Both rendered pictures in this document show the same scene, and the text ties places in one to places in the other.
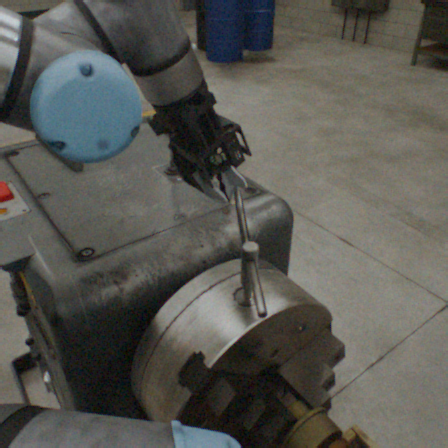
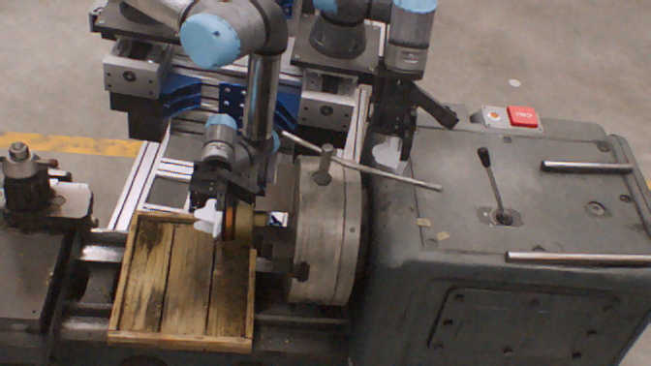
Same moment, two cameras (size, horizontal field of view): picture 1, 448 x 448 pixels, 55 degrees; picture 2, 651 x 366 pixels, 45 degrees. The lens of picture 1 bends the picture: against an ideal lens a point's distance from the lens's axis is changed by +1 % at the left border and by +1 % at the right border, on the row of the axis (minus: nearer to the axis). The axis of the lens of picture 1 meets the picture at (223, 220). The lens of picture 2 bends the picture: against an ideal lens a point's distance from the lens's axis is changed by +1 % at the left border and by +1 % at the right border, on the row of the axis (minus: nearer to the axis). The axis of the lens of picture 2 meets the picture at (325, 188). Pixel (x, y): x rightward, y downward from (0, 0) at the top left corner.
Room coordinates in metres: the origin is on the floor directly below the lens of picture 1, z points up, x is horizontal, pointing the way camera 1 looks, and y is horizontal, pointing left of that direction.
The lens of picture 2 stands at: (0.95, -1.02, 2.30)
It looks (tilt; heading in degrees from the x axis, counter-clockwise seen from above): 44 degrees down; 117
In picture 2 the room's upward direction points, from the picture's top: 11 degrees clockwise
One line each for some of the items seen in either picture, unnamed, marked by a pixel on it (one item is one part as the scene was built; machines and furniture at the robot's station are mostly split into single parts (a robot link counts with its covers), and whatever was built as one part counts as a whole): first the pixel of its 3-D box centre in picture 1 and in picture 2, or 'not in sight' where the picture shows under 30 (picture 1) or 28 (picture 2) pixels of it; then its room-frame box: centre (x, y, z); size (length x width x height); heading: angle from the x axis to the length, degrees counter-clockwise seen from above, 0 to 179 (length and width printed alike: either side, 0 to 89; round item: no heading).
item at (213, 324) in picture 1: (244, 368); (312, 229); (0.43, -0.03, 1.08); 0.32 x 0.09 x 0.32; 126
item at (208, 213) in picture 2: not in sight; (208, 216); (0.25, -0.16, 1.10); 0.09 x 0.06 x 0.03; 125
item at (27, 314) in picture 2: not in sight; (23, 242); (-0.08, -0.38, 0.95); 0.43 x 0.17 x 0.05; 126
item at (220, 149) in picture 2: not in sight; (217, 160); (0.15, -0.01, 1.08); 0.08 x 0.05 x 0.08; 35
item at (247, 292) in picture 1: (248, 280); (324, 167); (0.43, -0.03, 1.27); 0.02 x 0.02 x 0.12; 6
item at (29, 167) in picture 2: not in sight; (20, 161); (-0.11, -0.33, 1.13); 0.08 x 0.08 x 0.03
